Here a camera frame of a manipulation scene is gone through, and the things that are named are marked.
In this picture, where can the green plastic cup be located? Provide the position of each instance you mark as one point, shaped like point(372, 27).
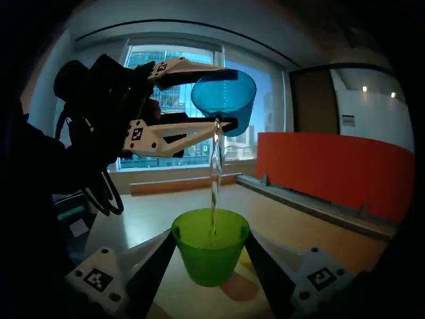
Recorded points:
point(210, 256)

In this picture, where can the red desk screen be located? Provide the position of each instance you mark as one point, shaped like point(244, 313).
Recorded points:
point(335, 179)

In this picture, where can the person's body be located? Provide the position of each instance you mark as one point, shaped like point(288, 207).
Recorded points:
point(33, 212)

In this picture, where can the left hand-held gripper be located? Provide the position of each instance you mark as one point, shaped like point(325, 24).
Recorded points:
point(99, 103)

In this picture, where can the blue plastic cup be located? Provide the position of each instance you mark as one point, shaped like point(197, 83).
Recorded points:
point(229, 96)

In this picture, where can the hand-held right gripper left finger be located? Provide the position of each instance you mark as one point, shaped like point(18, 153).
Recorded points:
point(109, 265)

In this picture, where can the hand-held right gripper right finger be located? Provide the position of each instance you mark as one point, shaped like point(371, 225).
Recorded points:
point(308, 269)

